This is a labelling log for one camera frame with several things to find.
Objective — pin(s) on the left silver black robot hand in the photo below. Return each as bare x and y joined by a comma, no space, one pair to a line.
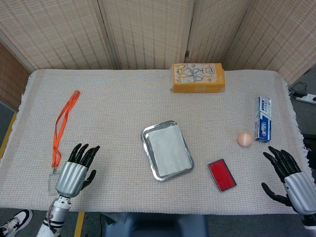
71,177

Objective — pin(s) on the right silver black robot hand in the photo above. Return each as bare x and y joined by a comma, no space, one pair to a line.
300,190

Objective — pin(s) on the white paper sheet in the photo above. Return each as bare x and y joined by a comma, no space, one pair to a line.
169,150

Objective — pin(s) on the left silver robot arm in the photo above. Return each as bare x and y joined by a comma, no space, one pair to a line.
55,212

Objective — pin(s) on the silver metal tray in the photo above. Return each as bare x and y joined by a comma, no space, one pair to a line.
146,138

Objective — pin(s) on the clear badge holder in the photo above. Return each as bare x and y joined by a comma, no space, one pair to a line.
53,184

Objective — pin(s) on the black white sneaker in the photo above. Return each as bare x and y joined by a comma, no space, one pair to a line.
14,222

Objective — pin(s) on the beige egg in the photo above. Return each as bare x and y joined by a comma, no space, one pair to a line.
245,139

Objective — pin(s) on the blue white toothpaste box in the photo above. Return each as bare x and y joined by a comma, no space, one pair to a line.
263,121

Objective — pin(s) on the red ink pad case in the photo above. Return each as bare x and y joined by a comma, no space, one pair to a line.
222,175

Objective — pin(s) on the white woven tablecloth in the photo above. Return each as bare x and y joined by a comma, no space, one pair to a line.
123,103

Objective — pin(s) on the white power strip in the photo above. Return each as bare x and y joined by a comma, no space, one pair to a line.
306,98

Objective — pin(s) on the yellow tissue pack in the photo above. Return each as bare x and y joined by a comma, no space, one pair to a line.
197,85

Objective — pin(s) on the beige woven folding screen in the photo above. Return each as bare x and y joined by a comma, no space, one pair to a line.
148,32

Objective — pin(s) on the brass screen hinge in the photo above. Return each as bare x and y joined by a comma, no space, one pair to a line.
186,54

